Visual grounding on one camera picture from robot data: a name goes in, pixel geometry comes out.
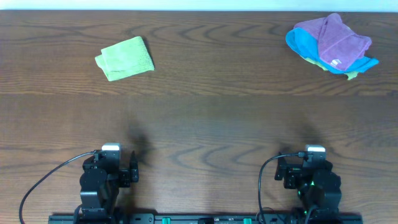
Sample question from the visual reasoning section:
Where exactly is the purple cloth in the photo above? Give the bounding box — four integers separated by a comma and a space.
294, 13, 372, 71

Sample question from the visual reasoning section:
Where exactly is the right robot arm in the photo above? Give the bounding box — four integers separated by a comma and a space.
275, 151, 343, 224

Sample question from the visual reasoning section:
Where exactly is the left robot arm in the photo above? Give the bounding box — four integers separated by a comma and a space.
73, 150, 139, 223

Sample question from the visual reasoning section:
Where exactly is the folded green cloth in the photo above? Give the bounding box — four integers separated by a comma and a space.
95, 36, 155, 82

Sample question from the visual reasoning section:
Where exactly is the yellow-green cloth under pile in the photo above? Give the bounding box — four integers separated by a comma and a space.
303, 57, 359, 80

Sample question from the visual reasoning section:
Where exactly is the blue cloth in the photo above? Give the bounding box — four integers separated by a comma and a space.
285, 28, 379, 75

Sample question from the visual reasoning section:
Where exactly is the right black cable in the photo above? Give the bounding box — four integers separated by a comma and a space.
257, 151, 304, 224

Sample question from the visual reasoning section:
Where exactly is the black cable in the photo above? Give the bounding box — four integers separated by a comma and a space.
19, 151, 97, 224
257, 151, 304, 224

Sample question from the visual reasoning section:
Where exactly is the left black cable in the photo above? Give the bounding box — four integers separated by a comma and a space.
19, 151, 97, 224

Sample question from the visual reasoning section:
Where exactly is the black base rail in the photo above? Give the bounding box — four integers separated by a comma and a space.
47, 213, 363, 224

